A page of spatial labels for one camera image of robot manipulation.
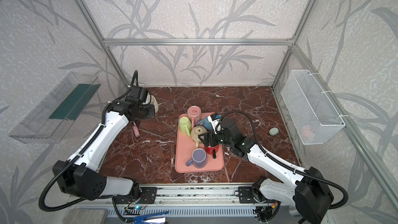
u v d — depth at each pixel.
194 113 0.91
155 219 0.68
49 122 0.64
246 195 0.74
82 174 0.38
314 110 0.63
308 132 0.73
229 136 0.61
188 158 0.84
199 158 0.77
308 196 0.39
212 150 0.85
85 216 0.67
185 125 0.89
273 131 0.95
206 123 0.89
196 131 0.86
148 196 0.72
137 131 0.94
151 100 0.67
